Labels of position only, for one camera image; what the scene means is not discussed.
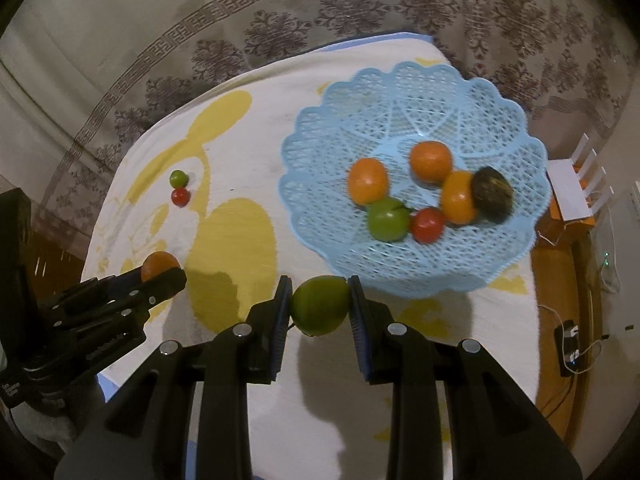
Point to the white router with antennas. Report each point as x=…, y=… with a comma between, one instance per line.
x=570, y=185

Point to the green round fruit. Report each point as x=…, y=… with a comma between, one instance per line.
x=178, y=179
x=387, y=221
x=320, y=305

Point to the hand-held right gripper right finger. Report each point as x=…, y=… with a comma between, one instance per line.
x=357, y=325

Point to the light blue lattice plastic basket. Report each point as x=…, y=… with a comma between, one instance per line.
x=350, y=125

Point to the dark brown round fruit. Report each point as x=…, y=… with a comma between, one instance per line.
x=495, y=195

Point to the person's left forearm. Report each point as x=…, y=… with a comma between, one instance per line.
x=45, y=425

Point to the orange mandarin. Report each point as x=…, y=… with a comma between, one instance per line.
x=159, y=262
x=431, y=161
x=368, y=181
x=457, y=199

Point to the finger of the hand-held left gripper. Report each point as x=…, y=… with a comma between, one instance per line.
x=165, y=284
x=112, y=282

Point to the small red tomato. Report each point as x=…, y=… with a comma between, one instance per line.
x=180, y=197
x=428, y=226

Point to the grey patterned bedsheet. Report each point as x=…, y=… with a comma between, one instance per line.
x=125, y=25

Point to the white and yellow printed towel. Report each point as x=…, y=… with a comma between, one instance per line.
x=250, y=140

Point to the black power strip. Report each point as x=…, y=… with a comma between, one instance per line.
x=567, y=342

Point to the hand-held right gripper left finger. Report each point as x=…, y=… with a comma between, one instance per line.
x=280, y=330

